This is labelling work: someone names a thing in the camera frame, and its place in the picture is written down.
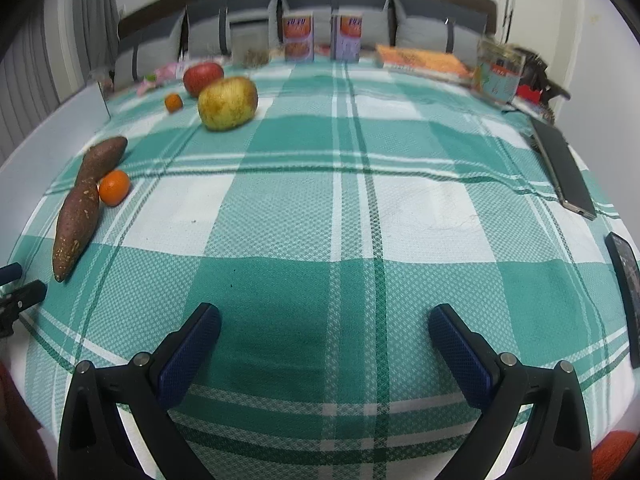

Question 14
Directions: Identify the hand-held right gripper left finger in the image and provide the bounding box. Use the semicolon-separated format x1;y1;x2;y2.
57;302;222;480

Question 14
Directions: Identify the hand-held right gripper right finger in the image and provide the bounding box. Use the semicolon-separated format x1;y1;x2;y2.
428;303;593;480

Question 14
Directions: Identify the sweet potato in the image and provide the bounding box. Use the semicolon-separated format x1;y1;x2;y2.
52;136;129;282

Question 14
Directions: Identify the yellow pear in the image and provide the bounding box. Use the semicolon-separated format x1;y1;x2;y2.
197;76;259;132

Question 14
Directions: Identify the large tangerine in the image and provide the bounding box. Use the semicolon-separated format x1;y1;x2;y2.
98;170;131;207

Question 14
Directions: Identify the black phone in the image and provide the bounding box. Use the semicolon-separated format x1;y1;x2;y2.
605;232;640;321

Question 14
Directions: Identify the green checked cloth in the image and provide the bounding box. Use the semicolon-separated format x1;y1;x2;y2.
10;57;636;480

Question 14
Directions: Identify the small glass jar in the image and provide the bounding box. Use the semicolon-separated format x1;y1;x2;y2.
89;67;117;97

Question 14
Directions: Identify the grey curtain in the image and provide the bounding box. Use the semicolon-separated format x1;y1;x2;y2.
0;0;118;161

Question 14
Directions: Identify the pink packet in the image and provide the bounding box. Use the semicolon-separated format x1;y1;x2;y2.
137;62;188;96

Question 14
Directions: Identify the grey striped pillow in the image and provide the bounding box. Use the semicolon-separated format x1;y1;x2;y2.
114;12;187;93
277;0;396;46
186;0;281;58
390;0;491;53

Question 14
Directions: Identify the red apple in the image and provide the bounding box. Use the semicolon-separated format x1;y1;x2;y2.
183;62;225;98

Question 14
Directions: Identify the colourful printed cup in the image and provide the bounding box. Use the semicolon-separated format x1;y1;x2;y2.
472;40;526;106

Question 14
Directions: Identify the orange book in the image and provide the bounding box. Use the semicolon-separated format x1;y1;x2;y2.
375;44;475;83

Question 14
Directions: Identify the dark cloth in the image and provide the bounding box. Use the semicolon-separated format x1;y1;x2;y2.
520;52;571;106

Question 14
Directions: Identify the printed purple canister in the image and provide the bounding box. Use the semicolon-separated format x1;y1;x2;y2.
332;10;363;62
281;11;316;63

